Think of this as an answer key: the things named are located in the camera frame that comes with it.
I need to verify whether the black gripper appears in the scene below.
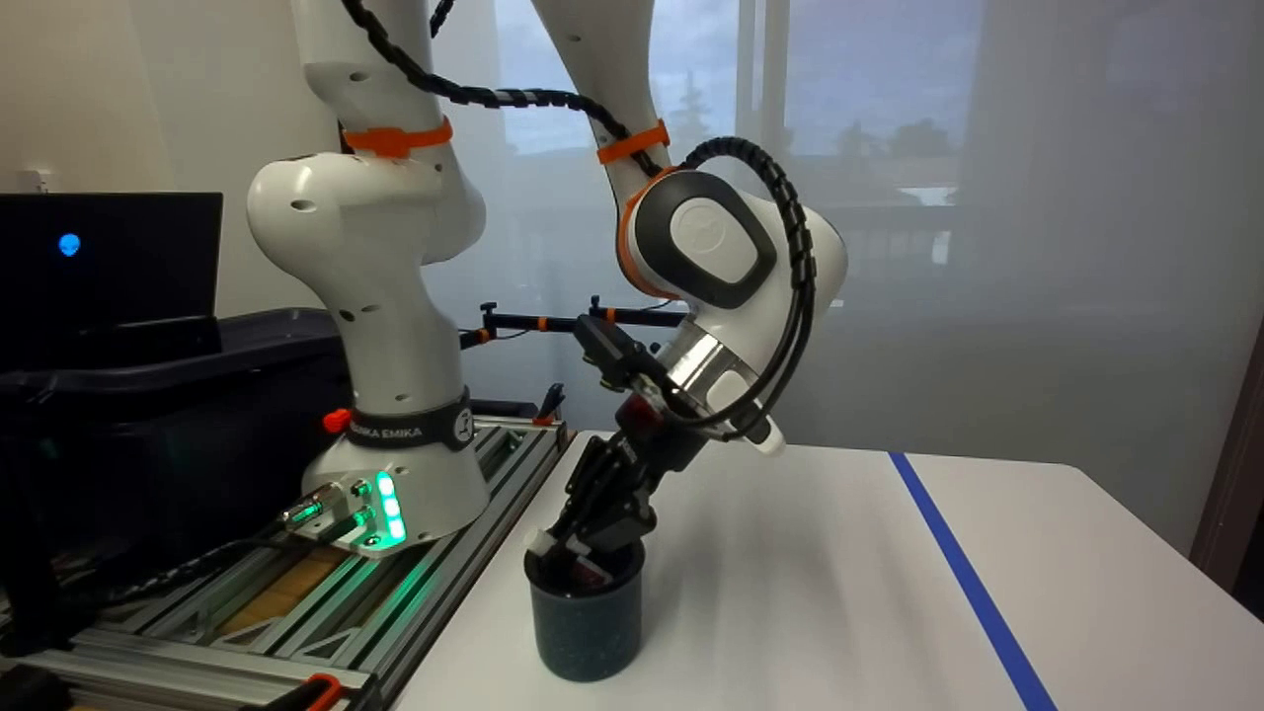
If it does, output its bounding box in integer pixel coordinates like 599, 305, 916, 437
541, 393, 708, 574

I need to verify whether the dark blue mug cup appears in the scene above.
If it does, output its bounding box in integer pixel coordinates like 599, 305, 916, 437
522, 528, 653, 687

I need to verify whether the black red clamp lever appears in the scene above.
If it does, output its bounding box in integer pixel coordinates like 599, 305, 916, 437
530, 380, 574, 433

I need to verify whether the black rod with orange clamps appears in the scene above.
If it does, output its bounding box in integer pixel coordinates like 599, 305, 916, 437
455, 296, 691, 357

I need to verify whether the blue tape strip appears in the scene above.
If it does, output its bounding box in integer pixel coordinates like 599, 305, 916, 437
886, 446, 1062, 711

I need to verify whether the black storage bin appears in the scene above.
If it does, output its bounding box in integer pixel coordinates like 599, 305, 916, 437
0, 309, 358, 646

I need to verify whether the black computer monitor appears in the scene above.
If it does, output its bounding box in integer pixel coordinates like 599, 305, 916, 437
0, 188, 223, 375

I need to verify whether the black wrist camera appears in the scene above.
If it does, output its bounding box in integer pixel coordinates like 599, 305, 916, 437
568, 314, 664, 400

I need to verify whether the aluminium extrusion base frame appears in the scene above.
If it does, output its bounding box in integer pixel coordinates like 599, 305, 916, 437
0, 412, 575, 711

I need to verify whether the orange black clamp handle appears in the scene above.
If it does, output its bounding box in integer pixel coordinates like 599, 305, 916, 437
297, 669, 351, 711

